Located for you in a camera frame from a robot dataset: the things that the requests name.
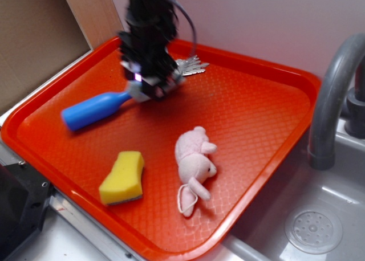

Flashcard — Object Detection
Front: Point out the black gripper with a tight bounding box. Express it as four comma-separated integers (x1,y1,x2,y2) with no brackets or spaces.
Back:
119,0,185,103

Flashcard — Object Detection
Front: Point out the pink plush mouse toy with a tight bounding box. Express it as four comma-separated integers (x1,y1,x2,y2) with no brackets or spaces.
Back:
175,126,217,217

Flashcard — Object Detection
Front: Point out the grey toy sink basin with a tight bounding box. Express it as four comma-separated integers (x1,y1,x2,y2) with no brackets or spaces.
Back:
222,112,365,261

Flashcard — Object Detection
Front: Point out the grey sink faucet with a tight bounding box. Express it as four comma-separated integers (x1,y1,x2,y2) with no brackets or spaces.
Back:
307,33,364,170

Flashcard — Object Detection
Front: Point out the red plastic tray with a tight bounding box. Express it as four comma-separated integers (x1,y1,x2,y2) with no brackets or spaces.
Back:
1,38,321,260

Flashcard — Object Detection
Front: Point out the yellow sponge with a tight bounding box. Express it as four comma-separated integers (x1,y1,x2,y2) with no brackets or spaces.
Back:
99,151,145,205

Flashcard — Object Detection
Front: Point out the blue plastic bottle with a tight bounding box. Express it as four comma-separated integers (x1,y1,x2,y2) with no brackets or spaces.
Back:
61,92,132,131

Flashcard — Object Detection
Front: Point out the bunch of metal keys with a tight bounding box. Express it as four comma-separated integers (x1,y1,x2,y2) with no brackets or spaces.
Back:
175,55,209,76

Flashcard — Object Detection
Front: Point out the brown cardboard panel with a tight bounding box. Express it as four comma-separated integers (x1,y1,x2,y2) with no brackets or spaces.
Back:
1,0,122,113

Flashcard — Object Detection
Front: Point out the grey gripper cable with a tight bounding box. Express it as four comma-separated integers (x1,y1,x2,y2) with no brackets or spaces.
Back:
171,0,199,62

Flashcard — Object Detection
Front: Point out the sink drain strainer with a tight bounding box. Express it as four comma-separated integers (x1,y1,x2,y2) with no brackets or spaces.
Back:
285,206,343,255

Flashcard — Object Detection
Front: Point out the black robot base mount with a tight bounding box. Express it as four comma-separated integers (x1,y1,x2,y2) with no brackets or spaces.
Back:
1,164,52,260

